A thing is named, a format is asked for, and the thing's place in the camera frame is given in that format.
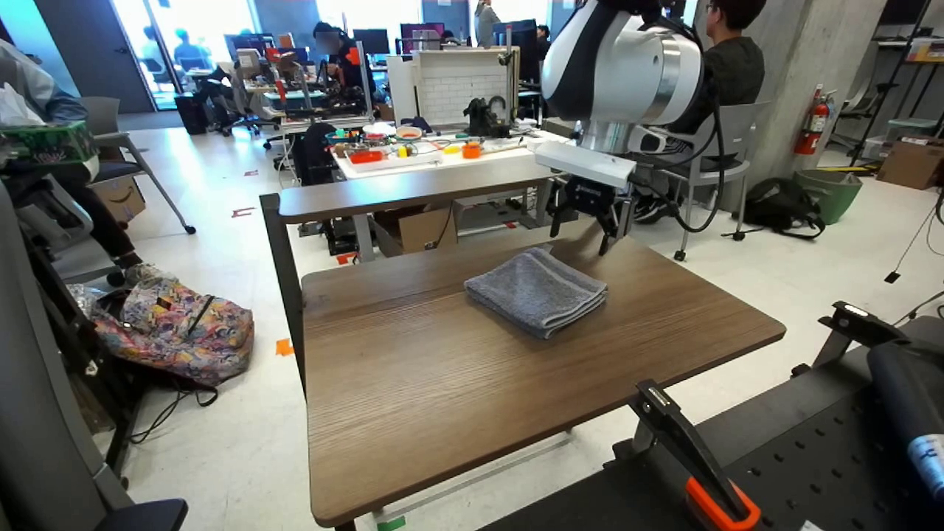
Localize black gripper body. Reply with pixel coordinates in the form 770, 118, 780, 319
544, 177, 627, 220

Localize green bin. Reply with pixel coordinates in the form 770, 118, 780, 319
797, 170, 862, 224

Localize cardboard box under table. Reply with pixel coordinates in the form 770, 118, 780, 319
398, 210, 454, 254

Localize black perforated mounting board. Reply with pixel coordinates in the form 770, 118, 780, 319
482, 351, 944, 531

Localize black bag on floor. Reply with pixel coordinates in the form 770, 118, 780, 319
742, 177, 826, 242

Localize seated person dark shirt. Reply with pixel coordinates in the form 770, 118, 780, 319
671, 0, 766, 131

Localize red fire extinguisher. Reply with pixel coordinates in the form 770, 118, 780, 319
794, 89, 829, 155

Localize orange black clamp left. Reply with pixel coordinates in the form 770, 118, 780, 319
627, 379, 760, 531

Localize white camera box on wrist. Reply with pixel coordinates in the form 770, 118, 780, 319
531, 140, 637, 190

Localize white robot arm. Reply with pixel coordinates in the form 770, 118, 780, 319
534, 0, 701, 254

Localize grey towel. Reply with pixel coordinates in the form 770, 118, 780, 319
462, 248, 608, 338

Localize colourful floral backpack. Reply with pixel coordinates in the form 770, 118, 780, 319
92, 276, 252, 385

